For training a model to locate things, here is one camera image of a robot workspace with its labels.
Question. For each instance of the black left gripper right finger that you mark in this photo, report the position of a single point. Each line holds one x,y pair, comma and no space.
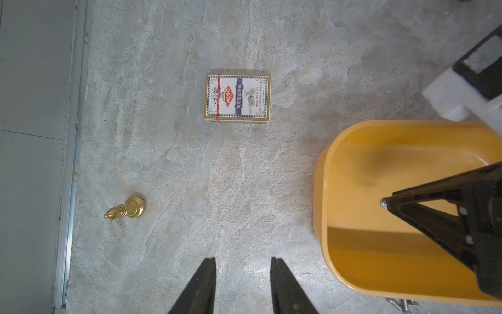
287,294

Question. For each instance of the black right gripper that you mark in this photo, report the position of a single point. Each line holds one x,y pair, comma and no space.
475,241

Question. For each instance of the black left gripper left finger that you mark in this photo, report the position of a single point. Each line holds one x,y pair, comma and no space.
199,294

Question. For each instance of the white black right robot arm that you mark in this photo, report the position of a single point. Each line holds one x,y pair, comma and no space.
462,213

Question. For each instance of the yellow plastic storage box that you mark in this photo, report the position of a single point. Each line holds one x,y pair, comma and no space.
370,250

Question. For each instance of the playing card box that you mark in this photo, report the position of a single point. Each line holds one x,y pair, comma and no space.
237,97

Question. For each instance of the gold chess bishop piece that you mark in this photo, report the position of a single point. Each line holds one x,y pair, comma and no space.
133,207

